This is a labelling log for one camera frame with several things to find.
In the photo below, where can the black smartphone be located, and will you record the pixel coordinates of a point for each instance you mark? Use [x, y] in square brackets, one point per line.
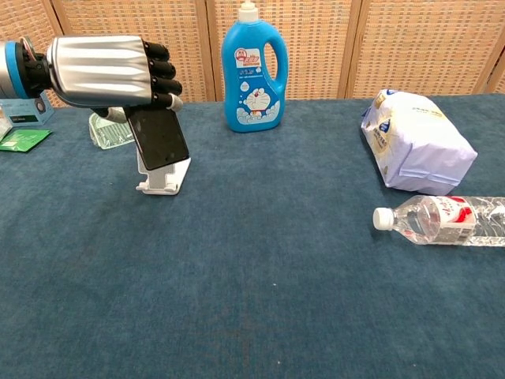
[159, 138]

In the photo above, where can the white tissue pack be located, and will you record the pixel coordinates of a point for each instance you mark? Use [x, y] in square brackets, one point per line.
[414, 142]

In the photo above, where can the blue detergent pump bottle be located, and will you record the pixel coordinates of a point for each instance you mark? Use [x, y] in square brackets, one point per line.
[252, 71]

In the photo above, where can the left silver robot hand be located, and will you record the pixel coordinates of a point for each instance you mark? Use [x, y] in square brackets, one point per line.
[100, 71]

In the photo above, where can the white phone stand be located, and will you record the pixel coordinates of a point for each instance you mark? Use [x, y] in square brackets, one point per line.
[165, 179]

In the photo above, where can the blue table mat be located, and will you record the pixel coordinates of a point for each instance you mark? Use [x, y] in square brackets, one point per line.
[252, 256]

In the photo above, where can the clear plastic water bottle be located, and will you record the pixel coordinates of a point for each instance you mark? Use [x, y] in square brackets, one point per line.
[442, 221]

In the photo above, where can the green sachet packet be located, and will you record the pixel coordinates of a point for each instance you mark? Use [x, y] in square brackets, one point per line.
[23, 140]

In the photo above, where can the clear green plastic dustpan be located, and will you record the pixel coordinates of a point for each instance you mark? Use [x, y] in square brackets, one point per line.
[108, 132]

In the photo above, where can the small blue cardboard box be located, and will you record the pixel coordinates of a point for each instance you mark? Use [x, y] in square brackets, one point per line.
[25, 112]

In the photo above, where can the woven bamboo folding screen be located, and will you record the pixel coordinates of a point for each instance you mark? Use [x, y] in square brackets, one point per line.
[355, 47]

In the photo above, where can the white snack bag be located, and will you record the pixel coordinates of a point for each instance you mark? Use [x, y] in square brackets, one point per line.
[4, 128]

